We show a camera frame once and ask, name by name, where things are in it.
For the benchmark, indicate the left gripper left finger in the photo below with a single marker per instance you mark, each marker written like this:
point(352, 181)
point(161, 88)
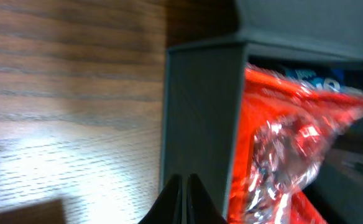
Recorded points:
point(167, 208)

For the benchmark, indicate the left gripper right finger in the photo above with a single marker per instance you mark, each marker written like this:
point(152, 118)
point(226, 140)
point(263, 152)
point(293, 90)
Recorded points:
point(200, 208)

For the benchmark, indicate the red Hacks candy bag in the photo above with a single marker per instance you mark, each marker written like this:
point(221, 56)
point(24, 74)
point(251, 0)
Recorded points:
point(286, 127)

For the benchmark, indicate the dark green cardboard box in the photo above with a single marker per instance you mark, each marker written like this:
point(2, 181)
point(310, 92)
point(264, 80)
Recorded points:
point(204, 82)

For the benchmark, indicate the blue Oreo cookie pack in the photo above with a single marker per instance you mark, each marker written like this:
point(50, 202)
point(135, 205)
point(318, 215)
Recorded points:
point(319, 77)

